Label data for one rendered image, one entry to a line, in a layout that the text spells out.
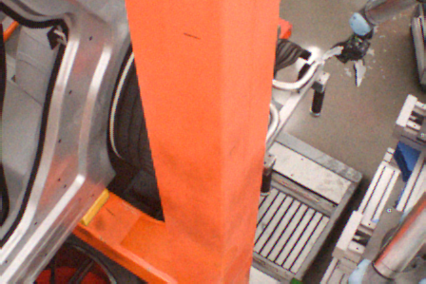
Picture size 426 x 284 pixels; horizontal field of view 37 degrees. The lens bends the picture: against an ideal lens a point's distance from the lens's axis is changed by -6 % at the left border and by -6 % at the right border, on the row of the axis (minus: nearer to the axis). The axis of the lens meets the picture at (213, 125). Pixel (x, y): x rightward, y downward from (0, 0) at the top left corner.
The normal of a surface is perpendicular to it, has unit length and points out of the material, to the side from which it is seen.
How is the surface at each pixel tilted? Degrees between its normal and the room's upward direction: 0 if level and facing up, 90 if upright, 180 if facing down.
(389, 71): 0
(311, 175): 0
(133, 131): 68
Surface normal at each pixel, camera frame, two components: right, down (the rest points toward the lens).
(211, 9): -0.54, 0.73
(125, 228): -0.01, -0.51
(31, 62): -0.46, 0.34
